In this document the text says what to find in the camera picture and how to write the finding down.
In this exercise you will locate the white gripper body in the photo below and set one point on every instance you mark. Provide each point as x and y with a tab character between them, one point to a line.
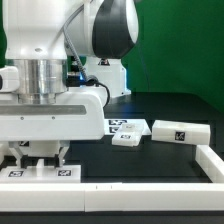
75	116

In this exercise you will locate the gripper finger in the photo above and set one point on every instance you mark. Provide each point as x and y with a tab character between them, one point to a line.
16	150
61	150

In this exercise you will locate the white cabinet door panel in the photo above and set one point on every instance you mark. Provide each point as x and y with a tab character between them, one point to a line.
41	174

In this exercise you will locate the small white cabinet top panel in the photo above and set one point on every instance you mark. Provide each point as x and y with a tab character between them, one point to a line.
130	134

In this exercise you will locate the white cabinet body box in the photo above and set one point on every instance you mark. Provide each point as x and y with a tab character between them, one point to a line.
20	143

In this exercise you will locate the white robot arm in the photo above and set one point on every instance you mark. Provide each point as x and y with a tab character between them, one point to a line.
62	67

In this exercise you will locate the long white cabinet side piece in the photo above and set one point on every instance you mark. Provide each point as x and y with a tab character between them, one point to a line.
181	132

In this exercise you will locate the white marker sheet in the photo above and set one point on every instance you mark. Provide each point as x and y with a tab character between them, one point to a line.
112	125

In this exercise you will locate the white front fence bar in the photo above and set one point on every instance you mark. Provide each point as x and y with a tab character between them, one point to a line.
123	197

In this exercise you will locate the white fence bar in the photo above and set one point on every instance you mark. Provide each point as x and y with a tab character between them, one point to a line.
123	197
211	163

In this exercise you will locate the white right fence bar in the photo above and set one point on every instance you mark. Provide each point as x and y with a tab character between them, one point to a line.
211	163

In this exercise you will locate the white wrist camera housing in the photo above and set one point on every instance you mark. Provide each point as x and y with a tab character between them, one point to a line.
9	79

